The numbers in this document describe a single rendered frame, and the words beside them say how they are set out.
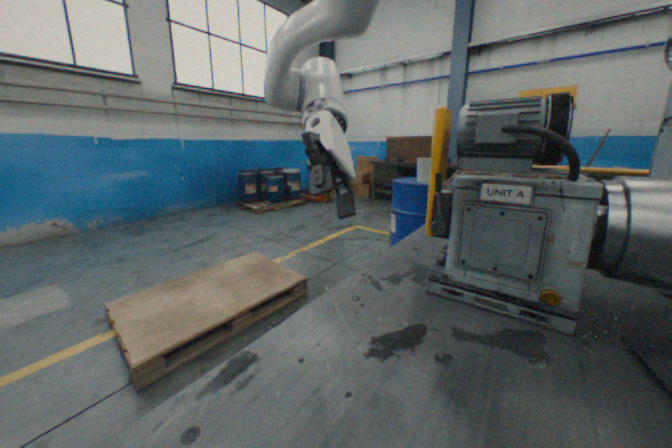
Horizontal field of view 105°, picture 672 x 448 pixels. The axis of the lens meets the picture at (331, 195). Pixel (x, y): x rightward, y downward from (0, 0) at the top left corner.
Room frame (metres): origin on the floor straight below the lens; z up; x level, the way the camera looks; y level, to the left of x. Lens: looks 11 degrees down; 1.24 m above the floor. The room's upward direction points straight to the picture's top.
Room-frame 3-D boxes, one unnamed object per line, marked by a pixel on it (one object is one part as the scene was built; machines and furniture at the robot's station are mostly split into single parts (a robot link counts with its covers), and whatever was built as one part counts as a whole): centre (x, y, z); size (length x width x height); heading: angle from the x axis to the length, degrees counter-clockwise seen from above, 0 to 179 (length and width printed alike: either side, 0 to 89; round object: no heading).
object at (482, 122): (0.73, -0.45, 1.16); 0.33 x 0.26 x 0.42; 56
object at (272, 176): (5.19, 1.23, 0.37); 1.20 x 0.80 x 0.74; 136
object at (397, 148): (5.33, -1.89, 0.71); 2.21 x 0.95 x 1.43; 51
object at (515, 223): (0.73, -0.50, 0.99); 0.35 x 0.31 x 0.37; 56
